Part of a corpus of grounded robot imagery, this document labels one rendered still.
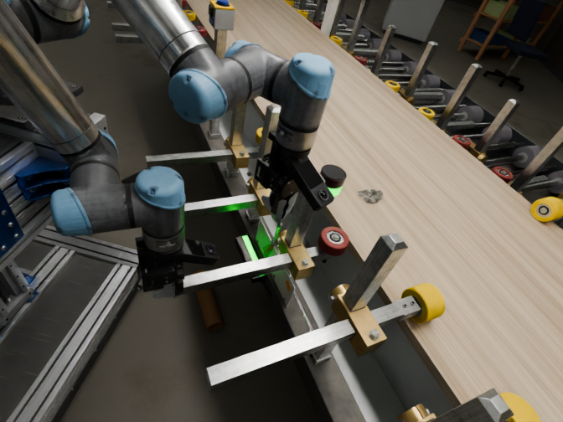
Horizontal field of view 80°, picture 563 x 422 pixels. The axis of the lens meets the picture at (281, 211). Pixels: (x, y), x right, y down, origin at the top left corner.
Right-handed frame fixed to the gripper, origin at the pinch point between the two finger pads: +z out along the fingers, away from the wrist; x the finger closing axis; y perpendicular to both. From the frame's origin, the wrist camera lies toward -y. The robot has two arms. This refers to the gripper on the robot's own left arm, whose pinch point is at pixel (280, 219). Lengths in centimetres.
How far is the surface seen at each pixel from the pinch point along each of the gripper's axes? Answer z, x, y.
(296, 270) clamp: 14.7, -3.2, -7.2
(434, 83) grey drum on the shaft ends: 19, -185, 43
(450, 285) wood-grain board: 10.6, -30.7, -36.2
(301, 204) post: -1.2, -6.6, 0.1
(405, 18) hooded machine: 71, -566, 262
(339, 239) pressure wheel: 10.4, -17.2, -8.6
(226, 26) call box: -15, -34, 68
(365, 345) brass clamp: 3.9, 5.5, -30.8
